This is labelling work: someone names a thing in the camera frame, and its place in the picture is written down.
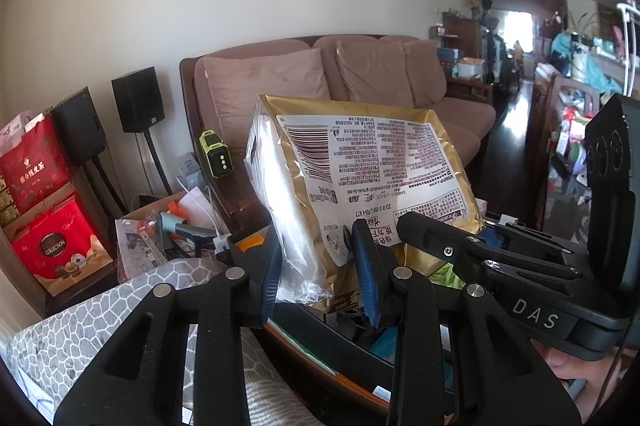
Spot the tan paper package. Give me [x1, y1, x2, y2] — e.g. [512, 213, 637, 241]
[244, 95, 483, 310]

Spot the right hand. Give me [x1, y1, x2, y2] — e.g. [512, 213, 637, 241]
[536, 345, 623, 414]

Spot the green black lantern device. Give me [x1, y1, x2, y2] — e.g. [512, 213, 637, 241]
[198, 129, 233, 178]

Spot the red collection gift box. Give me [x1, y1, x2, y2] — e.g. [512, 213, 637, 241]
[10, 191, 113, 296]

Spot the grey patterned blanket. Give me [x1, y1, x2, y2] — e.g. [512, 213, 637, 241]
[6, 258, 317, 425]

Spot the brown sofa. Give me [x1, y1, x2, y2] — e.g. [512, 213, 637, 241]
[179, 34, 496, 177]

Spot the red tea gift bag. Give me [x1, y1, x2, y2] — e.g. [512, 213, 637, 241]
[1, 113, 72, 214]

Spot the left black speaker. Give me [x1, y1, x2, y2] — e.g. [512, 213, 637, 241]
[52, 87, 106, 166]

